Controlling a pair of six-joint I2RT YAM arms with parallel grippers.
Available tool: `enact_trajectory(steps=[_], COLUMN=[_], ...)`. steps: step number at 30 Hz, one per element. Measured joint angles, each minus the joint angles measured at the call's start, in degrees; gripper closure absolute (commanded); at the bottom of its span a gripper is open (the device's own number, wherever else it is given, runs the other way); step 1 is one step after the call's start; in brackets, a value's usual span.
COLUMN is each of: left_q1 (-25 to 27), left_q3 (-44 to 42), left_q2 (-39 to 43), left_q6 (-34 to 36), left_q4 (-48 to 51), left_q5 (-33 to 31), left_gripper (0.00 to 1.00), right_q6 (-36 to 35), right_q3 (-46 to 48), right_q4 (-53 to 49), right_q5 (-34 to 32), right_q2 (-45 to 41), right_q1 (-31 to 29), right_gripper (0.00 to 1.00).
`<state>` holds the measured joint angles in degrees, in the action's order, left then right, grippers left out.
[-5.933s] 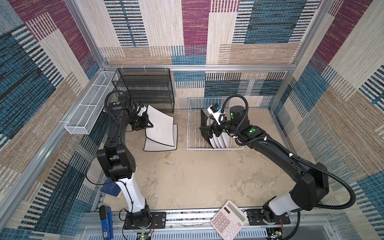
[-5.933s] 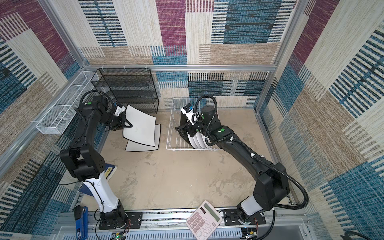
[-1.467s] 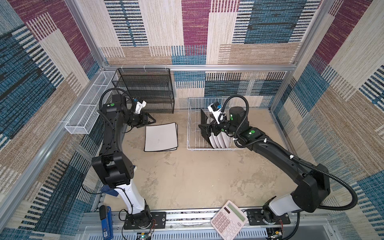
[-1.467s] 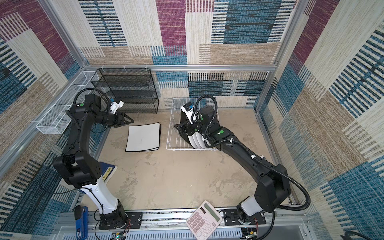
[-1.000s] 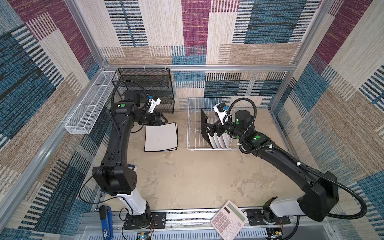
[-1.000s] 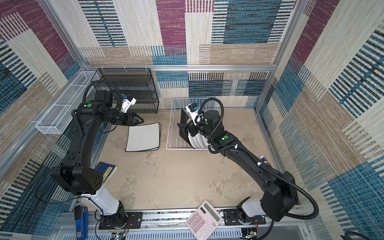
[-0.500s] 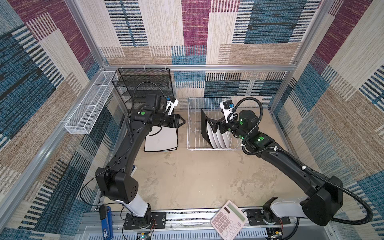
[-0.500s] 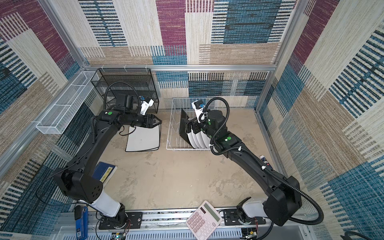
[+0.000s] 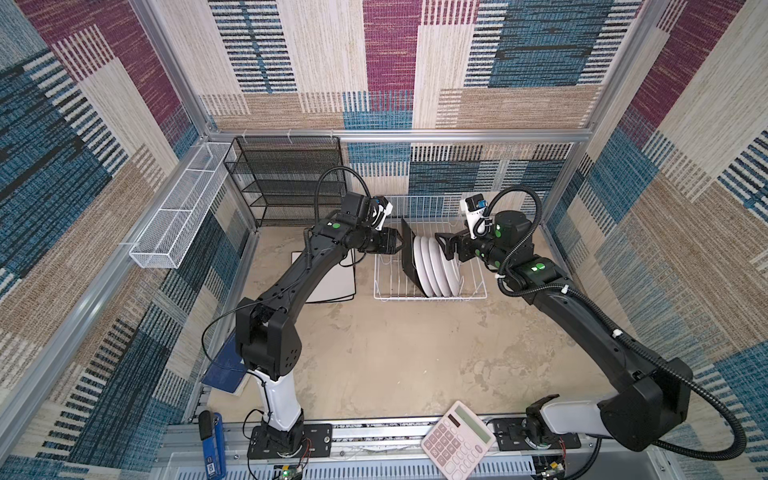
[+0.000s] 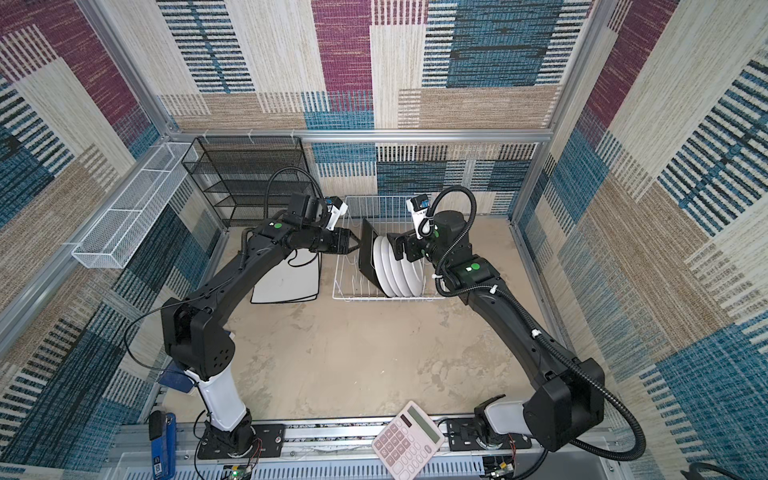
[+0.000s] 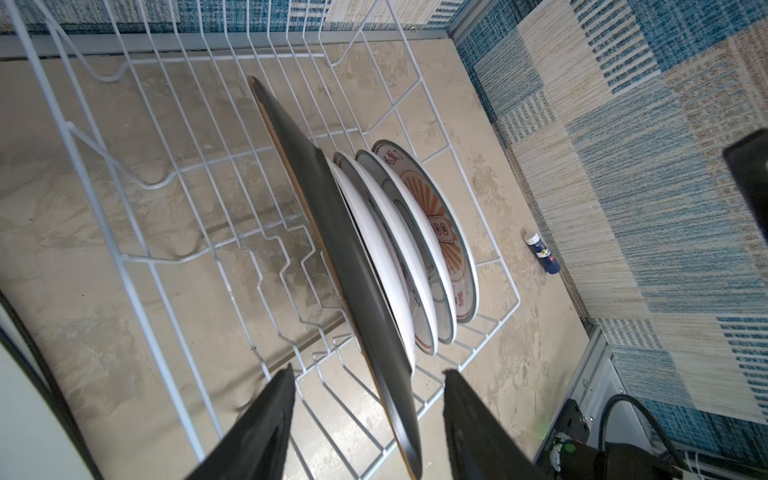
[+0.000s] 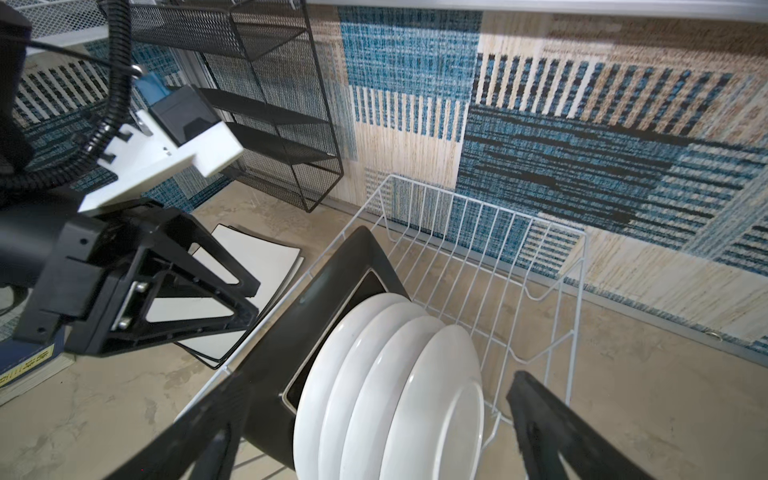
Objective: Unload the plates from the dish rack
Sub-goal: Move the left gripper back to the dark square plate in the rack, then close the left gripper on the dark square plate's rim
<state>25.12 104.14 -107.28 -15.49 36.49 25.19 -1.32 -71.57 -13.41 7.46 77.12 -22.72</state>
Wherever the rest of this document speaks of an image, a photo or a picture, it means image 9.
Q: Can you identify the black mesh shelf rack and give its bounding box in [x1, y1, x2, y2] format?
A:
[224, 136, 348, 226]

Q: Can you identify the white square plate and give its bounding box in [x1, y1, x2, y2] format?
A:
[307, 252, 357, 304]

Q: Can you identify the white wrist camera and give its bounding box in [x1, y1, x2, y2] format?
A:
[460, 194, 489, 239]
[371, 196, 394, 231]

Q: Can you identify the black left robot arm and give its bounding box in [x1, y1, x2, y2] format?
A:
[235, 193, 403, 454]

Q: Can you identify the blue utility tool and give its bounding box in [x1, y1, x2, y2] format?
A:
[198, 410, 227, 480]

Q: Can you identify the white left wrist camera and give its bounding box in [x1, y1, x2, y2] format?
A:
[371, 196, 394, 231]

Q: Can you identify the blue book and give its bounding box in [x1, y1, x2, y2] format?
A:
[201, 333, 248, 396]

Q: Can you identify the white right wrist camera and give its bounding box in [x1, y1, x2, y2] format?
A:
[460, 194, 489, 239]

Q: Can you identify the white round plate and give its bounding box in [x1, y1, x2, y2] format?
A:
[430, 238, 452, 297]
[413, 236, 434, 298]
[439, 243, 462, 297]
[421, 236, 444, 297]

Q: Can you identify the black square plate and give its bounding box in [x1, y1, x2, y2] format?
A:
[400, 218, 427, 298]

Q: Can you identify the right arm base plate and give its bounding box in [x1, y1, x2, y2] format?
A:
[487, 416, 582, 451]

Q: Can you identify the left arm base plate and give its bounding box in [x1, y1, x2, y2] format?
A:
[247, 422, 333, 460]

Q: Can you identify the aluminium front rail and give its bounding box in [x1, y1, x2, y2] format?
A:
[149, 410, 667, 480]

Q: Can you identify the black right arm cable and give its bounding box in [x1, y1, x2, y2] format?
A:
[482, 185, 749, 480]

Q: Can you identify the white wire wall basket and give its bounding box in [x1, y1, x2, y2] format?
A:
[129, 142, 230, 269]

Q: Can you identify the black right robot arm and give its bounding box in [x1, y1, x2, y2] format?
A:
[433, 211, 692, 451]

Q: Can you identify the pink calculator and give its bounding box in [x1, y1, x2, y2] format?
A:
[421, 401, 495, 480]

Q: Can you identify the white wire dish rack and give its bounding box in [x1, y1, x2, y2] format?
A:
[373, 195, 487, 301]

